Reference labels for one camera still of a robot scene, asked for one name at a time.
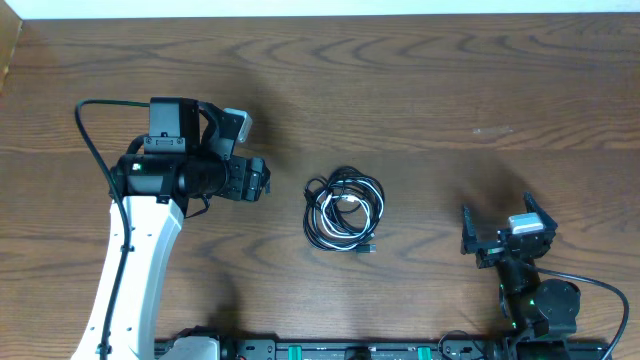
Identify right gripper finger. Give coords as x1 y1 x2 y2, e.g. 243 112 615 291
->
461 205 477 253
523 192 557 231

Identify black USB cable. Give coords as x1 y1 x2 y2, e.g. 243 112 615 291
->
302 166 386 255

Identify white USB cable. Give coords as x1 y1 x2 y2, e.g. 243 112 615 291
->
318 178 385 251

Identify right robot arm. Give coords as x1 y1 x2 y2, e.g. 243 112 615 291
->
461 192 581 359

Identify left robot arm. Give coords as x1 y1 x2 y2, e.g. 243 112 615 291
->
73 97 270 359

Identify cardboard panel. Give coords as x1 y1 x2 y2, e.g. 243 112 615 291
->
0 0 23 89

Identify right camera cable black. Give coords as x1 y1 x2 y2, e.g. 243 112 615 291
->
519 259 630 360

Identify camera cable black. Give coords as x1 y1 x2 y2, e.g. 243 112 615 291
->
519 259 630 360
73 98 151 360

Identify left camera cable black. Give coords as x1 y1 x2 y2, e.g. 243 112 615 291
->
73 98 151 360

